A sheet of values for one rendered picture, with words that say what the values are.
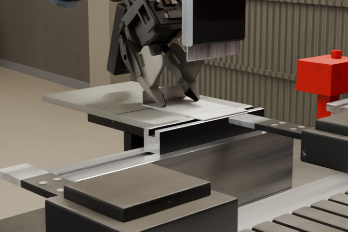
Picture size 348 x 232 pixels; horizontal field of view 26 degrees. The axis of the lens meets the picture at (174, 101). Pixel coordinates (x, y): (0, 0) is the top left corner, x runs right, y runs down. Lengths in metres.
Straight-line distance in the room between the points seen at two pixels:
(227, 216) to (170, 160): 0.32
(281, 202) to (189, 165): 0.25
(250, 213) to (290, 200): 0.06
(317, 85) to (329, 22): 1.42
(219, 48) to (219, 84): 3.94
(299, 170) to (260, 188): 0.16
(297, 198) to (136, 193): 0.21
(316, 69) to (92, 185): 2.26
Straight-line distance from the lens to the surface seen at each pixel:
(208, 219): 0.61
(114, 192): 0.61
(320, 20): 4.29
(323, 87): 2.84
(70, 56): 6.62
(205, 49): 0.99
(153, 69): 1.07
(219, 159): 1.00
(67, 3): 1.28
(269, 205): 0.73
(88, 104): 1.10
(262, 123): 0.97
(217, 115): 1.02
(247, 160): 1.05
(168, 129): 0.95
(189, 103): 1.09
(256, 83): 4.69
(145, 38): 1.10
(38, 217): 1.02
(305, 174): 1.21
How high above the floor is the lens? 1.23
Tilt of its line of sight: 12 degrees down
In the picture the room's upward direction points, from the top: straight up
